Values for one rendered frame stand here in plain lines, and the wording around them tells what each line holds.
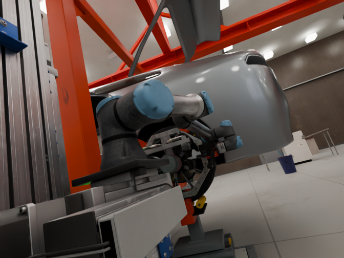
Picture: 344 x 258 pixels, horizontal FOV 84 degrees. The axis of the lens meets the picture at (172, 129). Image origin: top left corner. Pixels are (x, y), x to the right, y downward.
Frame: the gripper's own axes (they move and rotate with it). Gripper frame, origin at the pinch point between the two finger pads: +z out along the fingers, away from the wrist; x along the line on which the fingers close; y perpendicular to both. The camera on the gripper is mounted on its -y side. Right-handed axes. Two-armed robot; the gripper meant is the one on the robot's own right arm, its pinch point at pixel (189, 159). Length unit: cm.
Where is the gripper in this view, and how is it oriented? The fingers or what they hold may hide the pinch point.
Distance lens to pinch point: 129.4
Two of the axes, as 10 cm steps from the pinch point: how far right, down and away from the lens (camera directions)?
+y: -2.6, -9.4, 2.4
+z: -9.3, 3.1, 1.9
